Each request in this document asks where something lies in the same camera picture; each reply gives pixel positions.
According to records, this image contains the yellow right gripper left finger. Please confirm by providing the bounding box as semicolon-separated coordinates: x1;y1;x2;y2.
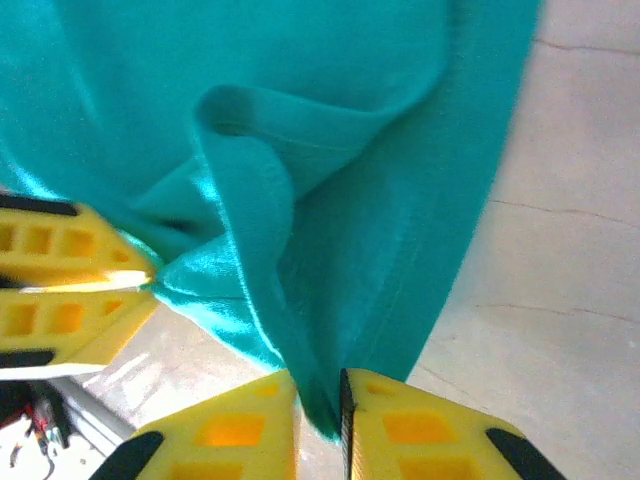
89;370;301;480

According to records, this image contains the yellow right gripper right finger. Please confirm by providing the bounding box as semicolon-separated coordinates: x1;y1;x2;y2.
339;368;566;480

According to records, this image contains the teal t-shirt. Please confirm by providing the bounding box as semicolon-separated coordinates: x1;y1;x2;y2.
0;0;544;444

